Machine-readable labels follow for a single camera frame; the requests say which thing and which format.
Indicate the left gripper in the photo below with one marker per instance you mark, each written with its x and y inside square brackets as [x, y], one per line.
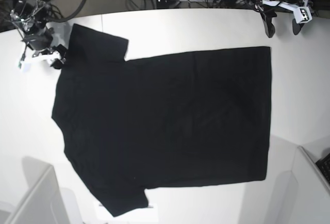
[267, 11]

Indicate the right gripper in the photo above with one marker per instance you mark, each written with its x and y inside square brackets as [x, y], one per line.
[40, 42]

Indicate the black T-shirt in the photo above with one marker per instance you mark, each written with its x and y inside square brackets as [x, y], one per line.
[192, 119]

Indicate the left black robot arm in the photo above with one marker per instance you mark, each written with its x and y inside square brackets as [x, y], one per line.
[294, 2]

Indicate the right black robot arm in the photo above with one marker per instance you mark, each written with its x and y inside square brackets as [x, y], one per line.
[30, 17]

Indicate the white left partition panel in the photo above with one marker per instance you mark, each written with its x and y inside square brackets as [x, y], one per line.
[42, 203]

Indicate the white partition panel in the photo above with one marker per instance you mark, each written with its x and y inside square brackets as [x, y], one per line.
[312, 200]
[42, 203]

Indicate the black keyboard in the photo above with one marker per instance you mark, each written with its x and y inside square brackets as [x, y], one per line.
[324, 167]

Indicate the white right partition panel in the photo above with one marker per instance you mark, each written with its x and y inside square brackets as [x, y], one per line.
[312, 200]

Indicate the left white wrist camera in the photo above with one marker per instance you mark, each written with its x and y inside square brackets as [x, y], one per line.
[302, 14]

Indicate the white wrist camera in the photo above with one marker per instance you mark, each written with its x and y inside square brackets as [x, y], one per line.
[24, 64]
[302, 14]

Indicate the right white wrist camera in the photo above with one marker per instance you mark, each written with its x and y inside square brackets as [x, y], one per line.
[24, 64]

